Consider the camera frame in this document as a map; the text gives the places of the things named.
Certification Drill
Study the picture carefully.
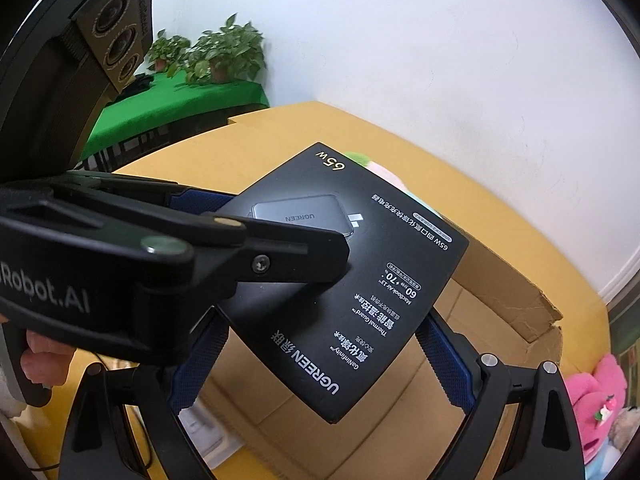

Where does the black charger box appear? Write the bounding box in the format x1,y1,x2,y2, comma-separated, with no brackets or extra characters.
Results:
214,141,471,425

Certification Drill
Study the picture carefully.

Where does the beige plush toy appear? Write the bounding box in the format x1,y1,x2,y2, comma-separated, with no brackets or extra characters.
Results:
585,407,633,480

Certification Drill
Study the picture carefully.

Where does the large potted plant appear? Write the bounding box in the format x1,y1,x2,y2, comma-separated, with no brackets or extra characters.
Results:
186,14,267,86

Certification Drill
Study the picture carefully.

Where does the pink plush toy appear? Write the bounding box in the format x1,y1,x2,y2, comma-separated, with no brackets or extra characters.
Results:
565,352,628,443

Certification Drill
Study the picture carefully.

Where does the green tablecloth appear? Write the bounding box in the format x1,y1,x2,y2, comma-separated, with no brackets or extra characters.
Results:
86,71,271,161

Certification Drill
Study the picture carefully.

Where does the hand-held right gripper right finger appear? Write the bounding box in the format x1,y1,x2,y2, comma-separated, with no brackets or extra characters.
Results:
414,309,586,480

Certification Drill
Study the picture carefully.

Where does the person's left hand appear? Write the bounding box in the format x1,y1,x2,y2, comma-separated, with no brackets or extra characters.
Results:
22,330,77,391

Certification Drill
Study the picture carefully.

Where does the white plastic object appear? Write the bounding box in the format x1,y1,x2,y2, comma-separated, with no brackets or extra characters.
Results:
192,396,247,462

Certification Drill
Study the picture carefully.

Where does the brown cardboard box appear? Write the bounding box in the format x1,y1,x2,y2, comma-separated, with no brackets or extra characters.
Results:
190,240,566,466

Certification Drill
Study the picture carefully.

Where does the small potted plant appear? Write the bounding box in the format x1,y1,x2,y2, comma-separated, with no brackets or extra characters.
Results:
146,30,192,79

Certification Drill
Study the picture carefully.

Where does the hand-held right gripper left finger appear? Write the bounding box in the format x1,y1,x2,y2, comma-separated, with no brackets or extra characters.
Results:
60,306,231,480

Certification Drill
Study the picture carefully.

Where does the black and white plaid cloth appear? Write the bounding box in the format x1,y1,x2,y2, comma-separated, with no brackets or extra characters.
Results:
82,122,173,172

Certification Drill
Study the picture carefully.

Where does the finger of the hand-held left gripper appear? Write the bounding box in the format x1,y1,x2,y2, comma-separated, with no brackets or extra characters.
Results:
100,175,351,306
170,185,251,218

